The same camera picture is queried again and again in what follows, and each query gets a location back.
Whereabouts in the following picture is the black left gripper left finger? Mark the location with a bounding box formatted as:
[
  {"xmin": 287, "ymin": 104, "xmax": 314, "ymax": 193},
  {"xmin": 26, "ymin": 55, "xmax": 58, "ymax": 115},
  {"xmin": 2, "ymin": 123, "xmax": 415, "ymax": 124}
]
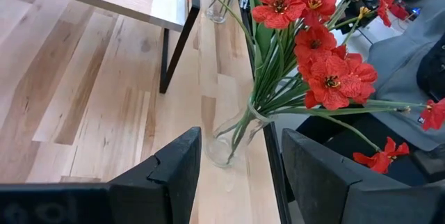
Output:
[{"xmin": 0, "ymin": 126, "xmax": 202, "ymax": 224}]

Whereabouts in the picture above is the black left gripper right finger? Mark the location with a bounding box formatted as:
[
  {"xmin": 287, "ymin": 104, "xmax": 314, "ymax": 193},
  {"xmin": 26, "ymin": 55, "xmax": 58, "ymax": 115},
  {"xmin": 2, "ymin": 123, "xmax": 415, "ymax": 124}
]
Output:
[{"xmin": 282, "ymin": 128, "xmax": 445, "ymax": 224}]

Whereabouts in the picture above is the person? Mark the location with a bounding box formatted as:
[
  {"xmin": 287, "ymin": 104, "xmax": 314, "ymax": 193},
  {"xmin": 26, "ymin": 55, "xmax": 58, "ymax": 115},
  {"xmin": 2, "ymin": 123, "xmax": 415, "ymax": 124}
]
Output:
[{"xmin": 295, "ymin": 0, "xmax": 445, "ymax": 186}]

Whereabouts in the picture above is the small red flower bunch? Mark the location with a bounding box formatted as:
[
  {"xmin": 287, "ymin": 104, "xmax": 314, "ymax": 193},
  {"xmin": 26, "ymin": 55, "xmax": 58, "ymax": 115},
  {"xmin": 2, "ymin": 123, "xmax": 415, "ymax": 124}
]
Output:
[{"xmin": 186, "ymin": 0, "xmax": 445, "ymax": 175}]

